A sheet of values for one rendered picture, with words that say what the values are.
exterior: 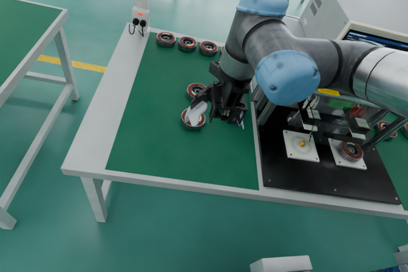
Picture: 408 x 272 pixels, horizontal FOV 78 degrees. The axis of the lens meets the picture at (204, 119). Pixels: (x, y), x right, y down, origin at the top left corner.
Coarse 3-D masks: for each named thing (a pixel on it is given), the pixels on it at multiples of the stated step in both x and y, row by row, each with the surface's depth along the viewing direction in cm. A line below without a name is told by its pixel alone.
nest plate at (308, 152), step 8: (288, 136) 119; (296, 136) 120; (304, 136) 121; (288, 144) 116; (296, 144) 117; (312, 144) 119; (288, 152) 113; (296, 152) 114; (304, 152) 115; (312, 152) 116; (312, 160) 113
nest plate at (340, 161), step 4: (332, 148) 121; (336, 148) 121; (332, 152) 120; (336, 152) 119; (336, 156) 118; (340, 156) 118; (336, 160) 116; (340, 160) 117; (344, 160) 117; (360, 160) 119; (336, 164) 116; (340, 164) 115; (344, 164) 116; (348, 164) 116; (352, 164) 117; (356, 164) 117; (360, 164) 118; (364, 164) 118; (356, 168) 117; (360, 168) 117; (364, 168) 117
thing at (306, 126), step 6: (300, 102) 119; (300, 108) 117; (306, 108) 113; (294, 114) 123; (300, 114) 122; (306, 114) 112; (306, 120) 111; (312, 120) 110; (306, 126) 112; (312, 126) 113
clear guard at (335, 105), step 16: (320, 96) 97; (336, 96) 99; (352, 96) 102; (320, 112) 91; (336, 112) 93; (352, 112) 95; (320, 128) 89; (336, 128) 89; (352, 128) 90; (368, 128) 91; (336, 144) 90; (352, 144) 91; (368, 144) 91
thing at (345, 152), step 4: (340, 148) 118; (344, 148) 117; (340, 152) 118; (344, 152) 116; (348, 152) 116; (352, 152) 118; (356, 152) 119; (360, 152) 118; (344, 156) 117; (348, 156) 115; (352, 156) 115; (356, 156) 115; (360, 156) 116; (348, 160) 116; (352, 160) 116; (356, 160) 116
